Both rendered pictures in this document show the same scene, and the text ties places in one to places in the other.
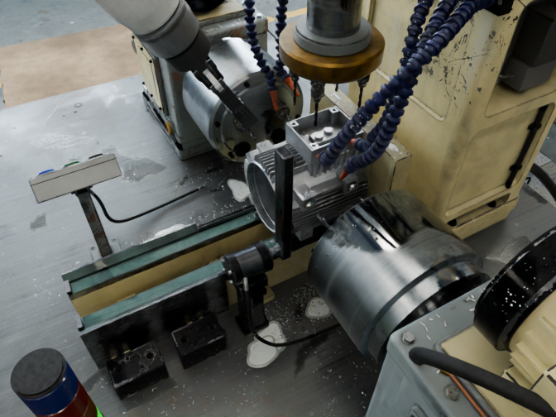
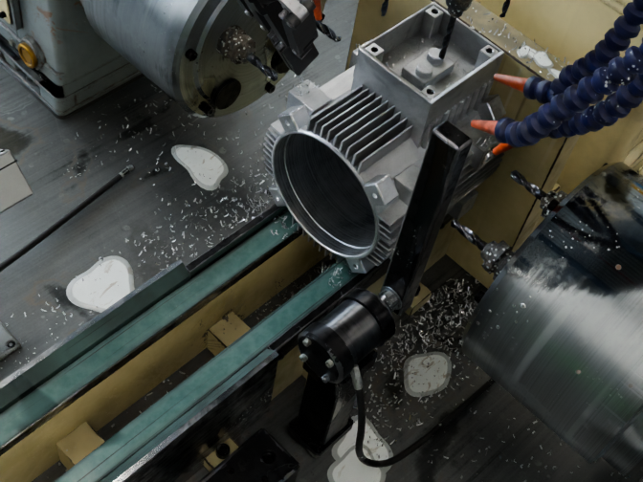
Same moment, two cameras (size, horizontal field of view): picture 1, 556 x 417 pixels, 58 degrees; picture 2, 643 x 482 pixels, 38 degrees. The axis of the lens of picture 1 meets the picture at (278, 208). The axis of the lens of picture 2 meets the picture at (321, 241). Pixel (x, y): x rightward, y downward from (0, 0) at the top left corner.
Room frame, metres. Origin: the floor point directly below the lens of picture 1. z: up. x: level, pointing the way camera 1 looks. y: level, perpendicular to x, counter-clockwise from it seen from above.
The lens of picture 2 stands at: (0.16, 0.30, 1.79)
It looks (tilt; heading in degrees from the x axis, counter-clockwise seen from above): 53 degrees down; 334
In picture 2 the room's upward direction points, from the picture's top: 12 degrees clockwise
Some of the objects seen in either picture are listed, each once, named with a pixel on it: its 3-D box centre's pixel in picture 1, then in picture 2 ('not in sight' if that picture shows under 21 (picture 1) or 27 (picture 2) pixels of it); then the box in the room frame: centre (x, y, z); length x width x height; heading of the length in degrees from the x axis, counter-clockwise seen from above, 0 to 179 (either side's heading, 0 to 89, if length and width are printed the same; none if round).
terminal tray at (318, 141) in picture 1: (323, 141); (425, 75); (0.80, -0.09, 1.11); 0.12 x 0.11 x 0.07; 119
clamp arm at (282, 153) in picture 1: (283, 208); (419, 229); (0.60, -0.01, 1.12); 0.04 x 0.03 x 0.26; 119
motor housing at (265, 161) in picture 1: (304, 181); (384, 152); (0.78, -0.06, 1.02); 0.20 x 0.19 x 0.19; 119
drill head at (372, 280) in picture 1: (405, 289); (636, 335); (0.49, -0.22, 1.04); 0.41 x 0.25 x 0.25; 29
